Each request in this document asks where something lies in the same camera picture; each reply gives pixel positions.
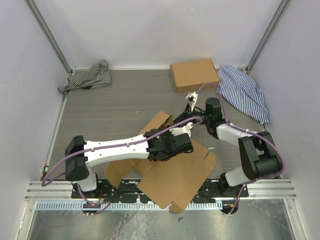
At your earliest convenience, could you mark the cardboard box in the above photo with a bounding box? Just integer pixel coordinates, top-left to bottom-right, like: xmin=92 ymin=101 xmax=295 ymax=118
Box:
xmin=103 ymin=110 xmax=217 ymax=214
xmin=170 ymin=58 xmax=220 ymax=93

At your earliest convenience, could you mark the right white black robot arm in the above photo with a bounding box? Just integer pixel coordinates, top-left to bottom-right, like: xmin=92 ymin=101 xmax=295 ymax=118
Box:
xmin=173 ymin=93 xmax=285 ymax=198

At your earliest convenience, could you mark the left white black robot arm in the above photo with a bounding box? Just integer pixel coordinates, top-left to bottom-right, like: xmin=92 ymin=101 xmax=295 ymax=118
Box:
xmin=64 ymin=127 xmax=194 ymax=199

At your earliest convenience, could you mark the folded closed cardboard box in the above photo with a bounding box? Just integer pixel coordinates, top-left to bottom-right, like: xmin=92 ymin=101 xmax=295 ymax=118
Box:
xmin=170 ymin=58 xmax=220 ymax=93

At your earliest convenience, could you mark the blue white striped cloth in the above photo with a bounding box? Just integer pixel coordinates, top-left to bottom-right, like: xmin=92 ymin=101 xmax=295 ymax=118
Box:
xmin=218 ymin=65 xmax=270 ymax=125

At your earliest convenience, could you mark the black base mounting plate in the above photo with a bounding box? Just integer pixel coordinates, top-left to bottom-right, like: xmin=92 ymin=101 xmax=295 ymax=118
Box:
xmin=71 ymin=178 xmax=249 ymax=204

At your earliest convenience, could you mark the grey striped cloth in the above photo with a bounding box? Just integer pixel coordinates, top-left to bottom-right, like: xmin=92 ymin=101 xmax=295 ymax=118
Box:
xmin=57 ymin=59 xmax=112 ymax=97

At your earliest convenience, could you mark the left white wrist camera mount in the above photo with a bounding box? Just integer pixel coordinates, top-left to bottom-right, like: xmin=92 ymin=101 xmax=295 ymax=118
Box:
xmin=169 ymin=122 xmax=193 ymax=137

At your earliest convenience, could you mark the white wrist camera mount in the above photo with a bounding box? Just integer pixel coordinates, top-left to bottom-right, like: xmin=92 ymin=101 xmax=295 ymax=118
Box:
xmin=185 ymin=91 xmax=198 ymax=104
xmin=169 ymin=122 xmax=193 ymax=137

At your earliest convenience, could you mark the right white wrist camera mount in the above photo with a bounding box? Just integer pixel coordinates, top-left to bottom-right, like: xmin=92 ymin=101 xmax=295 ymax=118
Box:
xmin=185 ymin=91 xmax=198 ymax=104

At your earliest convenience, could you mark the aluminium front rail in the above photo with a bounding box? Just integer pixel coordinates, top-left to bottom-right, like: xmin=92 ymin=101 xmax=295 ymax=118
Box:
xmin=24 ymin=178 xmax=297 ymax=201

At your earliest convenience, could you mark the slotted grey cable duct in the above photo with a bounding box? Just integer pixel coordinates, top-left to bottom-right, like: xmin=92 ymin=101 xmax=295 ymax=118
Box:
xmin=35 ymin=200 xmax=223 ymax=211

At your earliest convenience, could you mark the right aluminium corner post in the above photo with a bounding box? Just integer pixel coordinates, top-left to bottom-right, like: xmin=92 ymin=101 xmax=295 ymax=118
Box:
xmin=245 ymin=0 xmax=291 ymax=74

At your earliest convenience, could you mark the aluminium corner post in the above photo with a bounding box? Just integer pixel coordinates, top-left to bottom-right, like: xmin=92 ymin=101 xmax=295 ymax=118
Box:
xmin=25 ymin=0 xmax=73 ymax=74
xmin=245 ymin=0 xmax=291 ymax=74

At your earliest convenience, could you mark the left aluminium corner post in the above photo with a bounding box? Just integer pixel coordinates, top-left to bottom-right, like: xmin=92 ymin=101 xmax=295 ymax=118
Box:
xmin=25 ymin=0 xmax=73 ymax=74

